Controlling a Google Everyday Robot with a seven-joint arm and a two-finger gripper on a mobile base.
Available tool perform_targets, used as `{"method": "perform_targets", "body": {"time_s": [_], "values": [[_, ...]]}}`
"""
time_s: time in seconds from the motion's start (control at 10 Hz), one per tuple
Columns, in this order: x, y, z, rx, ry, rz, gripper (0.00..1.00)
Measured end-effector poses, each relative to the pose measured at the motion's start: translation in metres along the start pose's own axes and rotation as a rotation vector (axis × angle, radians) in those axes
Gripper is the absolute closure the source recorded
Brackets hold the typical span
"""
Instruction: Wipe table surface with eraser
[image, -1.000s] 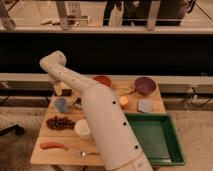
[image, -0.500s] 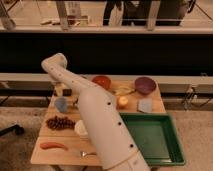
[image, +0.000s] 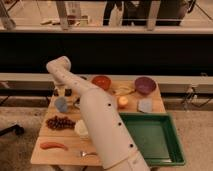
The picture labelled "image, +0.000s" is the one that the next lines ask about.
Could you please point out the bunch of red grapes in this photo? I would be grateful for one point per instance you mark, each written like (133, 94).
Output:
(60, 123)

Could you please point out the blue cup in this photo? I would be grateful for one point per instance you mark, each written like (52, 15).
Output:
(61, 104)

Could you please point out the orange fruit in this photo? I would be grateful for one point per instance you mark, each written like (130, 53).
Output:
(122, 101)

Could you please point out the purple bowl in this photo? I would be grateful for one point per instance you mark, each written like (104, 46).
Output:
(145, 85)

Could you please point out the black eraser block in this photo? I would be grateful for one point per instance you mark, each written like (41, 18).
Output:
(68, 92)

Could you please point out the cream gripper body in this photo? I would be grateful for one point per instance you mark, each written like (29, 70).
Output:
(61, 90)

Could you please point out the green plastic tray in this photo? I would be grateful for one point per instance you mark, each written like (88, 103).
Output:
(156, 138)

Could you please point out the white paper cup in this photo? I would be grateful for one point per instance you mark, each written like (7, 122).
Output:
(80, 129)

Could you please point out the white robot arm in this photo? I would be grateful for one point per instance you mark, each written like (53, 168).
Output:
(92, 99)

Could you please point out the red bowl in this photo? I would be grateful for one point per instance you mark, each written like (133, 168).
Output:
(102, 81)

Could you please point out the grey blue cloth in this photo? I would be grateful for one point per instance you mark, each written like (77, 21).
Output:
(145, 105)

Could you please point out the metal fork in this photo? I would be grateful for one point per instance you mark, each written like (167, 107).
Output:
(84, 154)

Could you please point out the wooden table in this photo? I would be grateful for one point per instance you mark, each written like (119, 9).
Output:
(60, 140)

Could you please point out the yellow banana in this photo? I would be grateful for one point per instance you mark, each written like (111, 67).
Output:
(123, 90)

